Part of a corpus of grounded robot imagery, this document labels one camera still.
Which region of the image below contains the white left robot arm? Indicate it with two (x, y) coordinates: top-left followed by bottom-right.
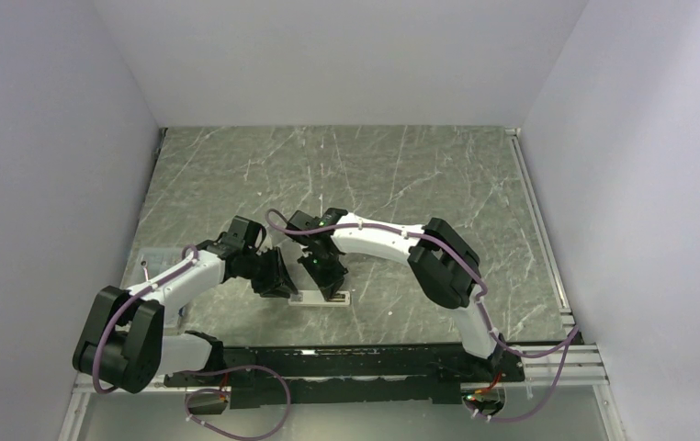
(72, 216), (298, 394)

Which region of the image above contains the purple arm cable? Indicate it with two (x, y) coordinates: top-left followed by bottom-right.
(265, 209), (580, 360)
(91, 244), (200, 396)

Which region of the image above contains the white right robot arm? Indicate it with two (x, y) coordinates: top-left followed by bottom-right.
(279, 208), (502, 381)

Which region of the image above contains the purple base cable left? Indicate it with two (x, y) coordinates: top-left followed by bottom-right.
(184, 365), (293, 441)

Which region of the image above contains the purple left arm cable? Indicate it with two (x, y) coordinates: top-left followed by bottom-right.
(91, 244), (200, 396)

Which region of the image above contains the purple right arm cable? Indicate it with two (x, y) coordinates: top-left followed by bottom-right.
(265, 209), (580, 360)

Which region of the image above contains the clear plastic storage box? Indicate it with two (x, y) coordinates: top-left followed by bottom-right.
(130, 247), (184, 284)

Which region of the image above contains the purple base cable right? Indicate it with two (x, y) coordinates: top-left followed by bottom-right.
(463, 349), (570, 424)

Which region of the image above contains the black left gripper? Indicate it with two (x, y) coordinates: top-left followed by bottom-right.
(241, 246), (298, 299)

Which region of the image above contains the white remote control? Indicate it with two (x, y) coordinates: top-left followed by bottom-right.
(288, 290), (351, 308)

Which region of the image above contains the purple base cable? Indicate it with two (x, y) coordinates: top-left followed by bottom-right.
(184, 365), (293, 441)
(463, 349), (570, 424)

